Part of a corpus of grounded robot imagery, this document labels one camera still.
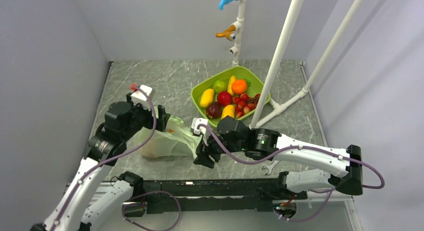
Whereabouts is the white pipe with faucets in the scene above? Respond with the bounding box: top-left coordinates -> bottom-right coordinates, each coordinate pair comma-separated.
230,0 -> 247,67

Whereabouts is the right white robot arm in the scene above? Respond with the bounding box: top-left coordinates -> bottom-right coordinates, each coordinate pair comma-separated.
191,116 -> 363,199

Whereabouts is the yellow mango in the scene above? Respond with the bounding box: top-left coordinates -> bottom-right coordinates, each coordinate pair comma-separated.
199,88 -> 215,109
221,104 -> 236,119

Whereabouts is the yellow mango left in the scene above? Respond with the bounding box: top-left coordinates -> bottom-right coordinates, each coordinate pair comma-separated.
199,88 -> 215,109

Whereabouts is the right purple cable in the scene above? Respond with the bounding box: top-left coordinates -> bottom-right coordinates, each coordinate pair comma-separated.
198,123 -> 386,191

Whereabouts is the purple cable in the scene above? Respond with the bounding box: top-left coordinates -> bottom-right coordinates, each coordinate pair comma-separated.
49,85 -> 158,231
198,123 -> 386,191

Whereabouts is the yellow mango front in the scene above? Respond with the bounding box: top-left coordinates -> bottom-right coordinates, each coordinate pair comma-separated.
221,104 -> 236,119

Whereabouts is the green plastic basket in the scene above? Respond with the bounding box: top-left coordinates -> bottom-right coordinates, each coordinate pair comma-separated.
191,66 -> 264,127

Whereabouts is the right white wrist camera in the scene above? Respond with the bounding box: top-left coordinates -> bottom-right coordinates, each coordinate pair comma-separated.
190,118 -> 210,146

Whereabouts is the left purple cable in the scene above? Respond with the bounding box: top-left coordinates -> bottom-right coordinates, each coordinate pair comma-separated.
49,85 -> 158,231

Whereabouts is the silver wrench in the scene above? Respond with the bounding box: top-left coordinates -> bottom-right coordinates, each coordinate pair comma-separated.
262,160 -> 280,176

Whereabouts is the yellow banana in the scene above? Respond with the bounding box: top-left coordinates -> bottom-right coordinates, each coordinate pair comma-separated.
227,75 -> 237,96

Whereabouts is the dark purple mangosteen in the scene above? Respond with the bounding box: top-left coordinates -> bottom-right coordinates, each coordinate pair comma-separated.
205,101 -> 222,120

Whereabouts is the red apple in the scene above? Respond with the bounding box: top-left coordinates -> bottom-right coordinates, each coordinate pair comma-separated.
216,91 -> 233,107

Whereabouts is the orange fruit in basket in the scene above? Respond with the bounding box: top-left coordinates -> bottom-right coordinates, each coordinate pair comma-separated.
232,79 -> 249,95

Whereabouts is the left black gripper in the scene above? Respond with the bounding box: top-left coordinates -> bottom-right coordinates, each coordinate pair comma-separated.
122,93 -> 171,141

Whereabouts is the orange faucet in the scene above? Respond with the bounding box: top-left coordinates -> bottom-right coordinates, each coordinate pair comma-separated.
215,25 -> 236,42

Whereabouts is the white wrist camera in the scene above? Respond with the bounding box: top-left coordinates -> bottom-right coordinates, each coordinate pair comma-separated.
190,118 -> 210,146
130,83 -> 156,111

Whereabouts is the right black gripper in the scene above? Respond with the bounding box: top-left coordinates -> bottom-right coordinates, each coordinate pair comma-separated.
193,128 -> 246,168

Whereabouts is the white pvc pipe frame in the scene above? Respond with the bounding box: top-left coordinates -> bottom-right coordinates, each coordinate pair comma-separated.
249,0 -> 364,128

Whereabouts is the green apple in basket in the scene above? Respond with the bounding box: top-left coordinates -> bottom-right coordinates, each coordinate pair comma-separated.
212,80 -> 228,94

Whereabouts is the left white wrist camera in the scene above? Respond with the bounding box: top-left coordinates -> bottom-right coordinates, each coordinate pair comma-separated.
130,83 -> 156,111

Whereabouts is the light green plastic bag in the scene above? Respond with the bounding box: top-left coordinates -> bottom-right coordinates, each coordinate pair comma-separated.
136,116 -> 202,158

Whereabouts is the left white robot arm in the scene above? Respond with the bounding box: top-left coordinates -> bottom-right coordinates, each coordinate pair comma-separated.
31,100 -> 170,231

